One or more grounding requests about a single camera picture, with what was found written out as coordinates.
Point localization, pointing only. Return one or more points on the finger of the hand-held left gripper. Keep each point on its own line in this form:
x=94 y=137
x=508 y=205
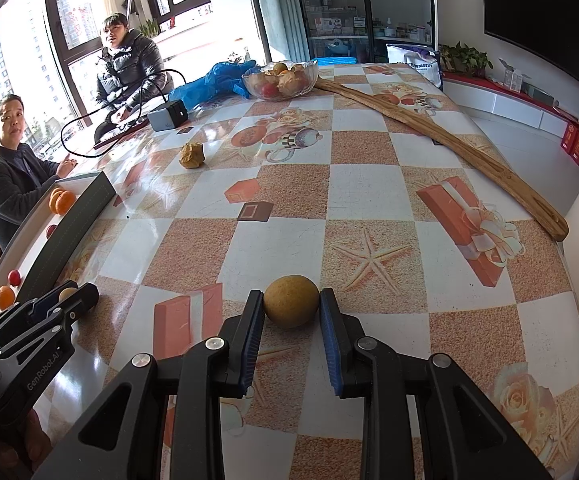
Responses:
x=44 y=302
x=82 y=300

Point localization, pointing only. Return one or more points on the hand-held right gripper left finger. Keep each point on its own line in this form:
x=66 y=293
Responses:
x=252 y=345

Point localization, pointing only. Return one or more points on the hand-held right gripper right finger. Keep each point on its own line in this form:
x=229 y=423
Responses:
x=330 y=345

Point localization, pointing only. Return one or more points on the round brown pear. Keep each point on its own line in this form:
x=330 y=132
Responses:
x=68 y=294
x=290 y=301

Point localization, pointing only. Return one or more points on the grey rectangular box tray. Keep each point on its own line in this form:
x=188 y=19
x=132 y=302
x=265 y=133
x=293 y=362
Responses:
x=69 y=230

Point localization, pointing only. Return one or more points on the person's left hand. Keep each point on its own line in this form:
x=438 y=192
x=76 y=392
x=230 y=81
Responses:
x=37 y=440

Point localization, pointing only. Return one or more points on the small red apple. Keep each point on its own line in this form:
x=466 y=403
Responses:
x=14 y=277
x=51 y=231

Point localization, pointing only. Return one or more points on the small mandarin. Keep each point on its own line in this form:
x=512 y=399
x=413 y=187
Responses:
x=4 y=297

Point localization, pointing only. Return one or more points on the large orange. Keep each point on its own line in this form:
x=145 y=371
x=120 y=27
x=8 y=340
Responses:
x=65 y=204

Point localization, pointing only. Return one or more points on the medium orange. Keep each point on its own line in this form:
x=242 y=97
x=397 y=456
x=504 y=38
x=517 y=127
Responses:
x=56 y=193

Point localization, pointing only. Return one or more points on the brown walnut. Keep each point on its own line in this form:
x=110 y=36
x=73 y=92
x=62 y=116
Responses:
x=192 y=156

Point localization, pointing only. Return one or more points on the grey power adapter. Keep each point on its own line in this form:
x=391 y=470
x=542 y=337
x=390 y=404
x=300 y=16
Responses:
x=167 y=117

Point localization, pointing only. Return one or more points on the long wooden stick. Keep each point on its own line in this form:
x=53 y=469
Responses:
x=469 y=155

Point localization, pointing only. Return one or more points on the red apple in bowl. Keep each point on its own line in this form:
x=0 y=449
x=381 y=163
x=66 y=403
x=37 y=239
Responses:
x=269 y=90

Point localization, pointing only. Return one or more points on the glass bowl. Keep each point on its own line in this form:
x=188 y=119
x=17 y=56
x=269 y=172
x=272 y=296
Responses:
x=305 y=82

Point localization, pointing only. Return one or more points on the pear in bowl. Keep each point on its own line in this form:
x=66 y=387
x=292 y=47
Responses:
x=279 y=67

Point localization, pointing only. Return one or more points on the windowsill plant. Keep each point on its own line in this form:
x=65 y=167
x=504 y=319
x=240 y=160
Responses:
x=148 y=28

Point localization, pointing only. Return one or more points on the white and blue bag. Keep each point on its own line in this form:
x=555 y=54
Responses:
x=417 y=65

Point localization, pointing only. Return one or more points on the white counter with red top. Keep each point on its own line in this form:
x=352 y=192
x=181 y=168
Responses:
x=509 y=102

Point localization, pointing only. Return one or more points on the potted green plant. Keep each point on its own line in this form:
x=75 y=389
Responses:
x=464 y=60

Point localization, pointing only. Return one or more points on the small white boxes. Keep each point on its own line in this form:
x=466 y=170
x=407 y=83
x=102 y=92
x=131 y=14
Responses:
x=517 y=77

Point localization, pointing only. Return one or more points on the grey blue curtain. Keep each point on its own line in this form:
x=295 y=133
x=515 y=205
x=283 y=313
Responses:
x=284 y=10

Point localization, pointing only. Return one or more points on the glass door cabinet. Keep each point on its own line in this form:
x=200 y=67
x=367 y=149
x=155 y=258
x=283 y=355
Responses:
x=369 y=5

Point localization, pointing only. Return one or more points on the black television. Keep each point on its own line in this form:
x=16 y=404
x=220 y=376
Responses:
x=554 y=15

